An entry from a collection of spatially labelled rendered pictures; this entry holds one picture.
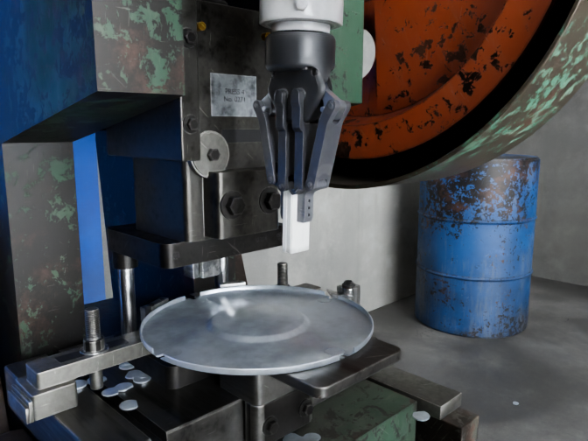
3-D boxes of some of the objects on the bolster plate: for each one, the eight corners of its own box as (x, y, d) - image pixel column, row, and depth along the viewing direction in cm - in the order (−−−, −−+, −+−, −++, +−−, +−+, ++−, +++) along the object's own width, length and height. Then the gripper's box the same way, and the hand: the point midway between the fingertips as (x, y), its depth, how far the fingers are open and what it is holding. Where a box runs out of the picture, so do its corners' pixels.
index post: (360, 341, 81) (362, 280, 80) (348, 346, 79) (349, 284, 78) (346, 336, 83) (347, 276, 82) (333, 341, 81) (334, 281, 80)
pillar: (140, 334, 76) (135, 238, 74) (125, 339, 75) (120, 241, 72) (132, 330, 78) (127, 235, 76) (118, 334, 76) (113, 238, 74)
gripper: (234, 34, 59) (234, 245, 63) (322, 22, 50) (314, 269, 54) (283, 42, 64) (280, 236, 69) (371, 31, 55) (360, 256, 60)
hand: (296, 220), depth 61 cm, fingers closed
